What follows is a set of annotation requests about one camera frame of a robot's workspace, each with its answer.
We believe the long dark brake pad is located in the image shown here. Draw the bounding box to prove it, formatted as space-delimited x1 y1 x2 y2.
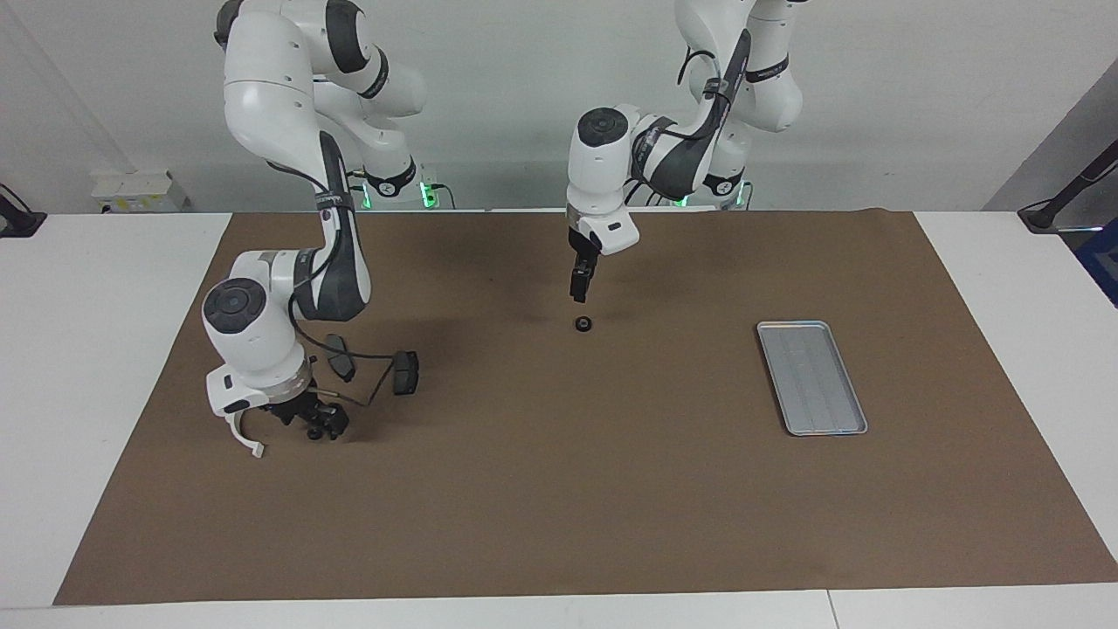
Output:
325 334 356 384

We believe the silver metal tray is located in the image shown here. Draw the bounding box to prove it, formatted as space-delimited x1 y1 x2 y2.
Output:
756 320 869 437

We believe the black angled stand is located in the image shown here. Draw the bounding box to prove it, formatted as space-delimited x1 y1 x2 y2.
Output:
1018 138 1118 234

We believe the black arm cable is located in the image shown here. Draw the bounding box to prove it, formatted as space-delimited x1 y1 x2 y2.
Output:
678 31 752 141
262 131 399 408

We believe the blue bin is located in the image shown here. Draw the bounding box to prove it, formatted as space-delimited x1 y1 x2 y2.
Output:
1076 218 1118 308

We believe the white half-ring bracket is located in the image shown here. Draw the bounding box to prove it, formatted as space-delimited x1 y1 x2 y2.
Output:
225 411 266 460

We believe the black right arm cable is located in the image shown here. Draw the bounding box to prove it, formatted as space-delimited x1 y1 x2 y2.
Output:
262 131 399 408

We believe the white box by wall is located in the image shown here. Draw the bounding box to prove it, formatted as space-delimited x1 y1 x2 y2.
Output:
91 169 189 213

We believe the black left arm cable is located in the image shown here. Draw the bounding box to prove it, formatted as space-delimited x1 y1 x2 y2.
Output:
678 31 752 141

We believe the brown table mat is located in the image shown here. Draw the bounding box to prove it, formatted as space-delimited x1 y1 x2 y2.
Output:
52 210 1118 606

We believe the black stand base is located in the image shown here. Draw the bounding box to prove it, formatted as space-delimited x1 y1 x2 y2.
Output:
0 183 47 238

